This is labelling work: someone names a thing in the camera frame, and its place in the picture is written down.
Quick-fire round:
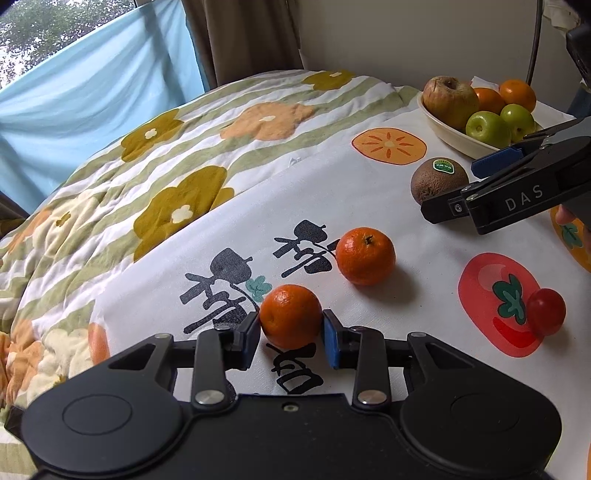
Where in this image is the orange in bowl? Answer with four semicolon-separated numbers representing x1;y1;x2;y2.
474;87;506;115
499;79;537;112

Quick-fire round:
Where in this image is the green apple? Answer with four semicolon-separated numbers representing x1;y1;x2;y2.
500;104;537;143
465;111;511;149

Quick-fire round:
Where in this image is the metal lamp pole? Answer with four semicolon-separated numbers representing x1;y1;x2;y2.
525;0;544;86

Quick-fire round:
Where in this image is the brown kiwi with sticker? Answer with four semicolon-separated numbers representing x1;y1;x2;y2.
411;157;469;205

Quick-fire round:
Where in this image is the wrinkled brown apple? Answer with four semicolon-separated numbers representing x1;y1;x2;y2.
422;76;480;131

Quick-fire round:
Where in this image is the brown right curtain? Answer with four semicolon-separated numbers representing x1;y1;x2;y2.
182;0;303;90

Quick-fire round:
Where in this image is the person's right hand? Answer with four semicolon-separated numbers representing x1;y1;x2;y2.
555;205;577;225

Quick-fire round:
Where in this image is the red tomato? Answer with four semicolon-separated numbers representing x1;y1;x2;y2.
526;288;566;337

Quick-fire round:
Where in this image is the floral striped quilt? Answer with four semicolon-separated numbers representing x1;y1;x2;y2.
0;68;419;476

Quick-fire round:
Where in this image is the white fruit-print cloth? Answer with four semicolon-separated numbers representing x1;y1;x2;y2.
91;94;590;479

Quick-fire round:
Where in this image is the cream yellow fruit bowl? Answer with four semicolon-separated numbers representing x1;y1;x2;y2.
417;90;544;161

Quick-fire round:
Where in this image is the orange mandarin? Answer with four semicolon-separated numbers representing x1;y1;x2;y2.
335;227;396;286
259;284;322;350

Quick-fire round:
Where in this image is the light blue hanging sheet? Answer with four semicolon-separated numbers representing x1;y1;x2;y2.
1;1;204;212

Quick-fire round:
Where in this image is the window with white frame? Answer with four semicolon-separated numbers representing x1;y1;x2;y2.
1;0;137;87

